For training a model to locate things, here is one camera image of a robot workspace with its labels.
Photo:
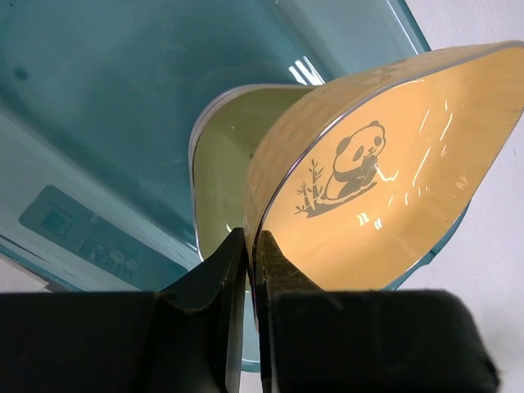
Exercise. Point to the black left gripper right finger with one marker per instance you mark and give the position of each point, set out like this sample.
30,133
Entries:
313,340

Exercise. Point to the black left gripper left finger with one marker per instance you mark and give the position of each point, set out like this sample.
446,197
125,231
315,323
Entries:
186,338

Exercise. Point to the yellow panda plate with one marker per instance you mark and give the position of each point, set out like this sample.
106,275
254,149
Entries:
362,177

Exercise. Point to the green panda plate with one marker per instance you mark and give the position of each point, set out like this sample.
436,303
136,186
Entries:
221,145

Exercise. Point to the teal transparent plastic bin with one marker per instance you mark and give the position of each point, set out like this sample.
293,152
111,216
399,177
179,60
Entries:
98,103

